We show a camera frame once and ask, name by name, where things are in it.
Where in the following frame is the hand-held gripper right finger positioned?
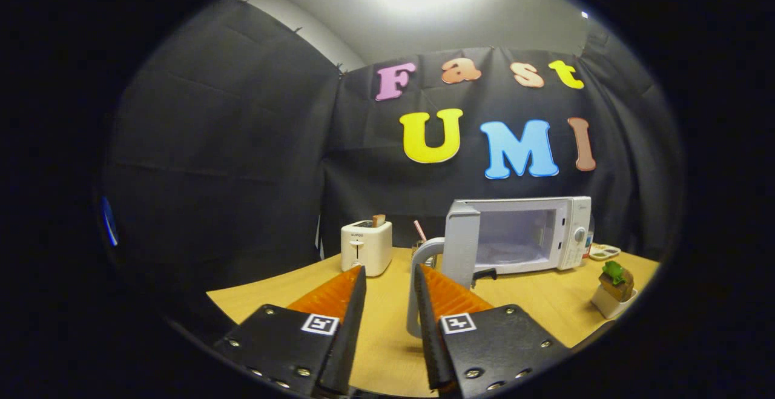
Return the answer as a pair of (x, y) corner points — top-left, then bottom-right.
(414, 263), (573, 399)

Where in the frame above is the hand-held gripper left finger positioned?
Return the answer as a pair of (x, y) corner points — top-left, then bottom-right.
(212, 265), (368, 398)

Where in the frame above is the white microwave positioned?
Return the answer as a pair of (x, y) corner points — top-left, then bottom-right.
(407, 196), (593, 339)

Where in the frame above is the white toaster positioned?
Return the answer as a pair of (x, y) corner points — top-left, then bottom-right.
(340, 220), (393, 277)

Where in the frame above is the clear glass cup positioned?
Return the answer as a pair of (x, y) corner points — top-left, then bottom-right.
(413, 239), (438, 268)

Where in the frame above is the white divided seasoning dish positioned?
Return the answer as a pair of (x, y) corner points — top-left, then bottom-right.
(589, 243), (622, 262)

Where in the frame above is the black backdrop cloth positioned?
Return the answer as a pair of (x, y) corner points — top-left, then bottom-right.
(100, 0), (685, 327)

